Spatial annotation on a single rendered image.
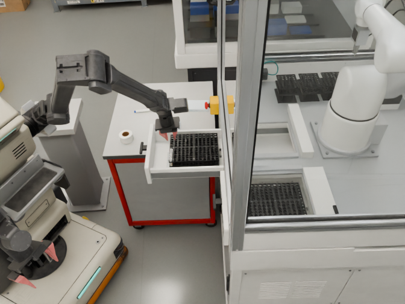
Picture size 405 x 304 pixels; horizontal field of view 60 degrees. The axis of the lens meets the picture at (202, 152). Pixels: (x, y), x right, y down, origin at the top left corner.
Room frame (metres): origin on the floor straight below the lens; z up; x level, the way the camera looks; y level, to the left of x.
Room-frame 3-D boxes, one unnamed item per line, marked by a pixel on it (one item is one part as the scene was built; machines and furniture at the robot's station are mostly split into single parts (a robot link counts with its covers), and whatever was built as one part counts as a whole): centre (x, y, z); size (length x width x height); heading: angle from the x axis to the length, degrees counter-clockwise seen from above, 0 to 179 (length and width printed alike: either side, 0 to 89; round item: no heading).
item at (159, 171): (1.14, 0.03, 0.86); 0.40 x 0.26 x 0.06; 89
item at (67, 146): (1.60, 0.85, 0.38); 0.30 x 0.30 x 0.76; 2
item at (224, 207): (0.82, -0.08, 0.87); 0.29 x 0.02 x 0.11; 179
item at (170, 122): (1.11, 0.14, 1.09); 0.10 x 0.07 x 0.07; 90
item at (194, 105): (1.61, 0.02, 0.77); 0.13 x 0.09 x 0.02; 85
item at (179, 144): (1.14, 0.04, 0.87); 0.22 x 0.18 x 0.06; 89
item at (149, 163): (1.14, 0.24, 0.87); 0.29 x 0.02 x 0.11; 179
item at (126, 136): (1.36, 0.40, 0.78); 0.07 x 0.07 x 0.04
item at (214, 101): (1.47, -0.07, 0.88); 0.07 x 0.05 x 0.07; 179
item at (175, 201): (1.55, 0.21, 0.38); 0.62 x 0.58 x 0.76; 179
